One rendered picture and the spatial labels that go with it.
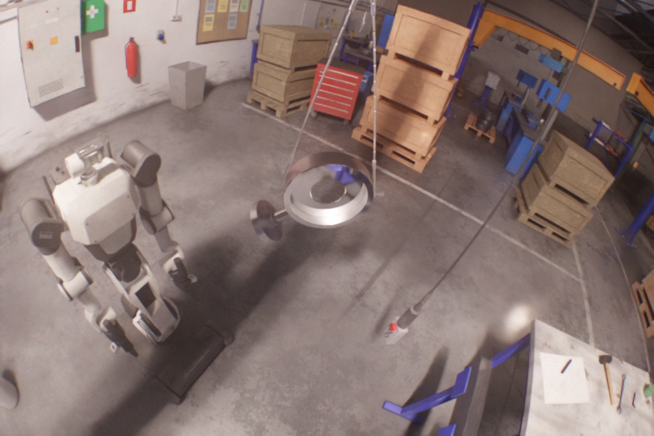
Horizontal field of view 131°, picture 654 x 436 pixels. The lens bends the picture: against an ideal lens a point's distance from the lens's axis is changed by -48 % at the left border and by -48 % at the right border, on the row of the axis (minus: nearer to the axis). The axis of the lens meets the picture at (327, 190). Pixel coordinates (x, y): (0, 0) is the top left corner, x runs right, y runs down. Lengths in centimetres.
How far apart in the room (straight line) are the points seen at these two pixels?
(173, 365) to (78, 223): 113
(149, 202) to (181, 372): 104
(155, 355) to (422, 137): 381
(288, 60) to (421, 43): 190
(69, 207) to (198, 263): 160
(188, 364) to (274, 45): 412
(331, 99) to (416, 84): 138
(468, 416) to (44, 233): 158
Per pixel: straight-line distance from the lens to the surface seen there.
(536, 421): 158
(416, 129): 404
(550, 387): 171
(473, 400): 134
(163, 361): 187
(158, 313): 138
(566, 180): 453
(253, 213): 123
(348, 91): 445
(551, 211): 471
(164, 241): 130
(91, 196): 94
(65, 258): 106
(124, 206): 98
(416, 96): 398
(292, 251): 246
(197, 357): 182
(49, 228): 95
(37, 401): 244
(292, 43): 428
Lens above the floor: 190
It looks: 37 degrees down
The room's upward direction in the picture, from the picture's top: 16 degrees clockwise
